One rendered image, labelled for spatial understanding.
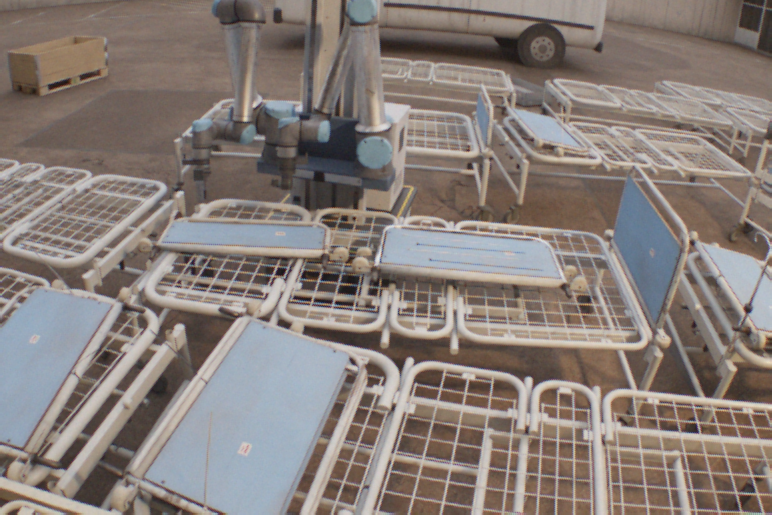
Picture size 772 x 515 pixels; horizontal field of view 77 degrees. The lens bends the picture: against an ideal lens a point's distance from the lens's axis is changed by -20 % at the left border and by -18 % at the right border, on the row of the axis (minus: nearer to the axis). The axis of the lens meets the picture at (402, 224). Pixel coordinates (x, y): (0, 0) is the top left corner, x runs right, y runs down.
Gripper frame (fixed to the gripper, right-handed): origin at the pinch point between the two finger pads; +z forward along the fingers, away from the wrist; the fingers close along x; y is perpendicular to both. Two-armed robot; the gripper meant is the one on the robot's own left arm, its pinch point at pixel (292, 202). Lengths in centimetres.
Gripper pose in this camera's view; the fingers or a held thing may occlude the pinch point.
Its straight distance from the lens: 256.4
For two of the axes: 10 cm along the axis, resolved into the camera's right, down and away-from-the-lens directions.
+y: -10.0, -0.4, -0.9
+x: 0.7, 2.8, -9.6
